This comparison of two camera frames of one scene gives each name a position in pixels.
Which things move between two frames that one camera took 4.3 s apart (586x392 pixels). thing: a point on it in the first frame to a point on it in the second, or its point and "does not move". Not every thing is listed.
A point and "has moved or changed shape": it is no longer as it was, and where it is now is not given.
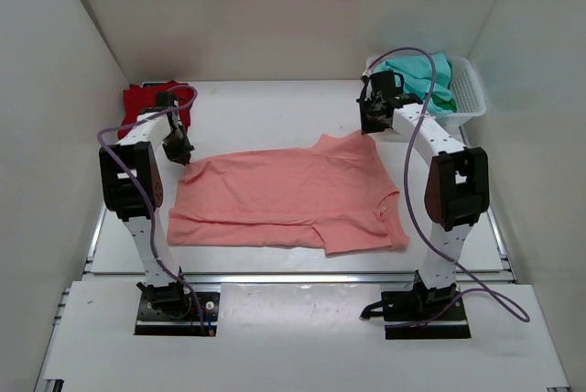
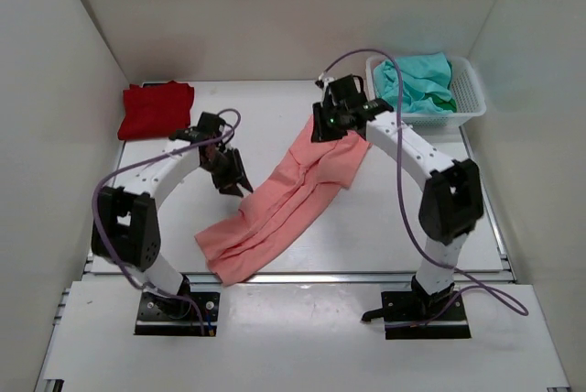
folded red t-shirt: x=137 y=98 does not move
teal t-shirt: x=417 y=78 does not move
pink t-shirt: x=333 y=192 has moved or changed shape
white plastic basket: x=467 y=87 does not move
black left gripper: x=183 y=152 to x=228 y=182
